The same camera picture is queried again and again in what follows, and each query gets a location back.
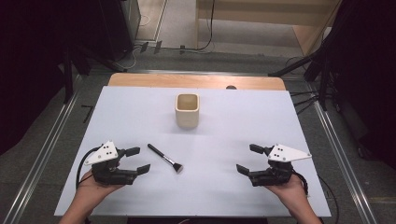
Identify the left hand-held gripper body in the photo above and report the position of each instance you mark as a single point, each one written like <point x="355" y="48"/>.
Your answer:
<point x="107" y="175"/>

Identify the beige square cup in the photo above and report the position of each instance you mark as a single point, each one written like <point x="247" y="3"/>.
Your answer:
<point x="186" y="119"/>

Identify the person's right hand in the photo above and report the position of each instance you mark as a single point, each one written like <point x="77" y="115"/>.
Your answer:
<point x="291" y="193"/>

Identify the person's left hand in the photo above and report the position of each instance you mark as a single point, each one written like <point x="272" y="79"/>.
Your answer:
<point x="91" y="189"/>

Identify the white table mat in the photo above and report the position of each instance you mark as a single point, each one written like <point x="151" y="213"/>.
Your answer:
<point x="211" y="149"/>

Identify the black metal stand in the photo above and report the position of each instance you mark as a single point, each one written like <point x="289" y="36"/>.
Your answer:
<point x="68" y="77"/>
<point x="323" y="81"/>

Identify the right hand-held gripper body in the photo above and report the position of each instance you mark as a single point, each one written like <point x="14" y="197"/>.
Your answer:
<point x="277" y="174"/>

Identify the black makeup brush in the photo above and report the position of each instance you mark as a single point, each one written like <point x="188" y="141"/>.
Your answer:
<point x="162" y="155"/>

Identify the black cabinet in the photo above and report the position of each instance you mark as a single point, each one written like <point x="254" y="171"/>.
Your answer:
<point x="120" y="28"/>

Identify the black curtain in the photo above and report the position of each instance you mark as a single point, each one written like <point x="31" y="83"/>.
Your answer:
<point x="370" y="77"/>
<point x="28" y="62"/>

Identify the metal floor rail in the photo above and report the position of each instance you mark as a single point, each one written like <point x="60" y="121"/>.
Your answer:
<point x="40" y="155"/>
<point x="342" y="161"/>

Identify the light wooden furniture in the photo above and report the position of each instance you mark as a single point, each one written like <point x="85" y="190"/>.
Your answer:
<point x="264" y="12"/>

